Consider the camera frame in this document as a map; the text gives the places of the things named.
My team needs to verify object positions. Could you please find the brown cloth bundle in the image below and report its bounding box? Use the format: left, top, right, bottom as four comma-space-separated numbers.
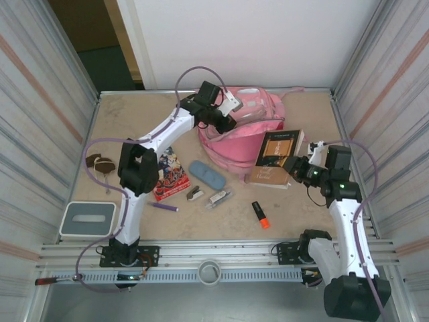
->
85, 152, 117, 177

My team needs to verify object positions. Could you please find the red handled tool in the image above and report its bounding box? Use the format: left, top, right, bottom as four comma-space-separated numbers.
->
35, 274, 83, 286

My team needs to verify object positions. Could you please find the white door frame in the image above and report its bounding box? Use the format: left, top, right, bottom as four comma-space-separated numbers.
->
115, 0, 158, 91

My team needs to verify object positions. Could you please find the white grey square box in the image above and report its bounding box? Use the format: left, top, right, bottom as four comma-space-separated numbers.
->
59, 201, 117, 239

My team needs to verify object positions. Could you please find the blue pencil case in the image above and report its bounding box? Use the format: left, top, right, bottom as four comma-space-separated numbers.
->
188, 160, 226, 191

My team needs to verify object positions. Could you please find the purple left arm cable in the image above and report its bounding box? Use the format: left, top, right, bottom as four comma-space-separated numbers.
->
74, 66, 232, 292

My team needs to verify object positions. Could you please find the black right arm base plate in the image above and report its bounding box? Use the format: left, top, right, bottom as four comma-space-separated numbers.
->
276, 241, 336, 266

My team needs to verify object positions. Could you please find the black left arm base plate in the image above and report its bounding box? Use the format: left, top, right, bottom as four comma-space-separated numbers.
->
99, 246, 160, 268

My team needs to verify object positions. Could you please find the aluminium mounting rail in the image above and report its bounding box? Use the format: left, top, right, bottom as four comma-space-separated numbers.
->
36, 238, 402, 273

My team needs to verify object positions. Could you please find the clear pen pack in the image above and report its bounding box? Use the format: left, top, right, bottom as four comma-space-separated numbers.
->
204, 189, 234, 211

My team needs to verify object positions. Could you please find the grey slotted cable duct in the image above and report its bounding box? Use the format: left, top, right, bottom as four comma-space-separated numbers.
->
75, 270, 304, 284

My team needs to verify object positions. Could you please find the grey plastic ring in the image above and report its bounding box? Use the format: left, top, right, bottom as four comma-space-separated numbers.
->
197, 258, 221, 286

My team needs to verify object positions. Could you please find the aluminium table edge rail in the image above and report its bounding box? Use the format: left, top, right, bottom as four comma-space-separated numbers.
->
98, 87, 336, 101

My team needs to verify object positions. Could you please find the brown white stapler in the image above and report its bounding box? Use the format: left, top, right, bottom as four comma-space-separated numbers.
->
185, 184, 204, 202

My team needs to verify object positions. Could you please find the brown gold hardcover book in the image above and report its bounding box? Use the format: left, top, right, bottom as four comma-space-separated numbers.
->
243, 129, 306, 191

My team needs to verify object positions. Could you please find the purple pen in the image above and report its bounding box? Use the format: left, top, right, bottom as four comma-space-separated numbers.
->
147, 201, 180, 213

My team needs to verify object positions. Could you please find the colourful comic book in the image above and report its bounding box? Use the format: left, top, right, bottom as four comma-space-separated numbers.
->
152, 146, 191, 202

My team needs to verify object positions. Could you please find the black orange highlighter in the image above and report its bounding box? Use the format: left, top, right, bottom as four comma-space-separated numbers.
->
251, 200, 271, 230

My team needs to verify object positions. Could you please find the pink backpack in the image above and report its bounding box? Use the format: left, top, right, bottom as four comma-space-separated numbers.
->
196, 85, 305, 184

